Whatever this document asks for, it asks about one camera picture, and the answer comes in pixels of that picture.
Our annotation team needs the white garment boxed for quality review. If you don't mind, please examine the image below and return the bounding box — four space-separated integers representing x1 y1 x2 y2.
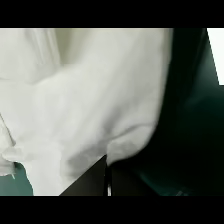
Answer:
0 27 175 197

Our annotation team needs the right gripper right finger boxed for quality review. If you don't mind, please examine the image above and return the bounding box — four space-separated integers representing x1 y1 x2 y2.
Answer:
108 162 158 197

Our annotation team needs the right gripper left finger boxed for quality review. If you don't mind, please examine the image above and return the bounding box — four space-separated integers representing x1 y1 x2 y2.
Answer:
59 154 108 197

